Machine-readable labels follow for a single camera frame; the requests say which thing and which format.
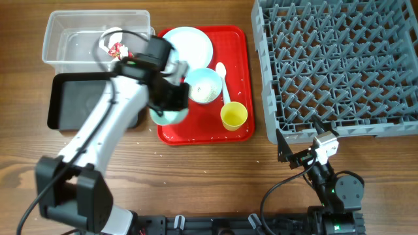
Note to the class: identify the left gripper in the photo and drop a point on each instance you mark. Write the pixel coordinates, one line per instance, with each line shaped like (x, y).
(183, 104)

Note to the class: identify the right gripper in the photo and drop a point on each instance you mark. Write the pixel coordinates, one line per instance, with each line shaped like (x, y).
(285, 154)

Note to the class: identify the green bowl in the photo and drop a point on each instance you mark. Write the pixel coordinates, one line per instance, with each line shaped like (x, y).
(169, 117)

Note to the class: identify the light blue rice bowl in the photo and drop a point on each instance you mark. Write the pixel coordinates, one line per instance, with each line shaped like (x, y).
(204, 85)

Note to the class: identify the red snack wrapper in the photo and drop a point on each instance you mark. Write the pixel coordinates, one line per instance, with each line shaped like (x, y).
(118, 51)

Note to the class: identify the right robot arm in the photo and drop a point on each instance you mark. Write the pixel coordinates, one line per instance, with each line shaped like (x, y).
(340, 193)

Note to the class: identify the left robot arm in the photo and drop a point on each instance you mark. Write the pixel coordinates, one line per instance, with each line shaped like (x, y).
(71, 188)

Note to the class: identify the grey dishwasher rack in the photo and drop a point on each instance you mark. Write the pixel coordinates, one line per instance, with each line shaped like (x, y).
(352, 64)

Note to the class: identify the light blue plate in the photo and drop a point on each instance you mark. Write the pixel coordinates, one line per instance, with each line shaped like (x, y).
(191, 45)

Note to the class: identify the white plastic spoon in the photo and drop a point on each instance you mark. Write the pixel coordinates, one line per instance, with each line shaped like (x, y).
(222, 72)

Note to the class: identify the yellow cup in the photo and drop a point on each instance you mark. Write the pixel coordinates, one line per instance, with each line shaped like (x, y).
(233, 115)

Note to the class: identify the red serving tray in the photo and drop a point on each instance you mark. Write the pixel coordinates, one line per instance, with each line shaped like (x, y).
(203, 123)

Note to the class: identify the black plastic tray bin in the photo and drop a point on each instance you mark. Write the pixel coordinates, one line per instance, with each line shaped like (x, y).
(73, 98)

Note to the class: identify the clear plastic bin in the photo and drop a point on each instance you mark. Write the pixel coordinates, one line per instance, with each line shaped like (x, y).
(71, 37)

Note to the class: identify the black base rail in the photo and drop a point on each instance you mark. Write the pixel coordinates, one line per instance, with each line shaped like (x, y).
(228, 225)

